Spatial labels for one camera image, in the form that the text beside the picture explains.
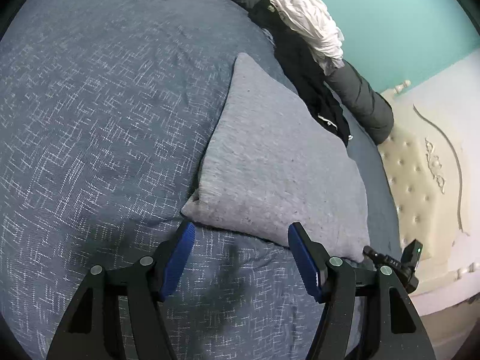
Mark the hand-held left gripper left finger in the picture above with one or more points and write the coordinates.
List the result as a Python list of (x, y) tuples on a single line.
[(178, 262)]

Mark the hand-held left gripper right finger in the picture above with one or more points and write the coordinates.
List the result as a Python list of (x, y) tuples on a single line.
[(305, 266)]

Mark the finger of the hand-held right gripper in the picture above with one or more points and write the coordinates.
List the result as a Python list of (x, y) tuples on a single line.
[(370, 254)]

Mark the grey sweatshirt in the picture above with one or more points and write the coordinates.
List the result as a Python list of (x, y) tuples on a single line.
[(270, 165)]

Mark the cream tufted headboard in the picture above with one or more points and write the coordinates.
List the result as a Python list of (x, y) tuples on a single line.
[(412, 202)]

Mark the bed with blue sheet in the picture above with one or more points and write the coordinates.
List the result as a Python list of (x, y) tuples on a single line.
[(93, 138)]

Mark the dark grey rolled duvet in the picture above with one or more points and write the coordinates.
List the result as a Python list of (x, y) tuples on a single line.
[(360, 97)]

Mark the lavender garment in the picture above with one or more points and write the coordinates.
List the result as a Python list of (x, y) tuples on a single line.
[(329, 68)]

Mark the black pants with white trim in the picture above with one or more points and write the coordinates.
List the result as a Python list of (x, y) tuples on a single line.
[(300, 75)]

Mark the white garment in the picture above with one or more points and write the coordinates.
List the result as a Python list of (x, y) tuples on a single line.
[(311, 26)]

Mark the black garment with yellow label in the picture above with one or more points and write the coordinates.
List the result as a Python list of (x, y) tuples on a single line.
[(262, 13)]

